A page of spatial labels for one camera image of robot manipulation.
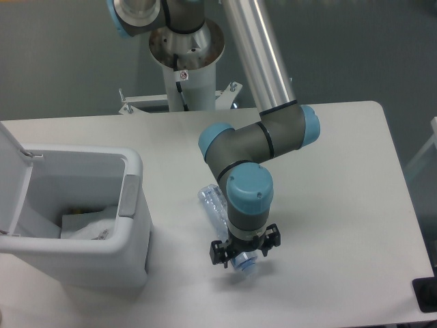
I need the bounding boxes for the black device at table edge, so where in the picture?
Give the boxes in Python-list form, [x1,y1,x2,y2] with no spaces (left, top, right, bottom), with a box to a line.
[412,277,436,313]

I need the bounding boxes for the white frame at right edge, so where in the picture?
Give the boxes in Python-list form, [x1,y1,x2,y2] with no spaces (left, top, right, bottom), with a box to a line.
[404,117,436,183]

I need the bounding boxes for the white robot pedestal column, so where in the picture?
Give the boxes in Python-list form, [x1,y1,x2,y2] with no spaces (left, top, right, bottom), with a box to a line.
[149,18,225,109]

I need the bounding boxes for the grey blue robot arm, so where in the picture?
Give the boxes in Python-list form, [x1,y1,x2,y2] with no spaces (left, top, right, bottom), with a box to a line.
[107,1,320,264]

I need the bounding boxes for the white plastic packaging bag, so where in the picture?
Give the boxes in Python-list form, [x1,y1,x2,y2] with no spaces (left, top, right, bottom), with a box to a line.
[66,206,117,240]

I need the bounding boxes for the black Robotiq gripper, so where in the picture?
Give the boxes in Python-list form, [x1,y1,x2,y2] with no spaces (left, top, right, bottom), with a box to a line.
[210,223,281,269]

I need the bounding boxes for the white trash can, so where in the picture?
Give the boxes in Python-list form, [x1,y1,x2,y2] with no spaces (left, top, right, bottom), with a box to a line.
[1,145,152,287]

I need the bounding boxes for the crushed clear plastic bottle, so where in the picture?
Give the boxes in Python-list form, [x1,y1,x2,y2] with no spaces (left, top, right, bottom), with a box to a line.
[197,184,259,279]

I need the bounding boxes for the black cable on pedestal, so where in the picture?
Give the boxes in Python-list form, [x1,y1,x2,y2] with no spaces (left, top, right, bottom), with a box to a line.
[173,53,191,112]

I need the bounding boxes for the white trash can lid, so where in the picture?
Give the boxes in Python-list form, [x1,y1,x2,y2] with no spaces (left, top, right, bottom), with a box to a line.
[1,124,33,234]

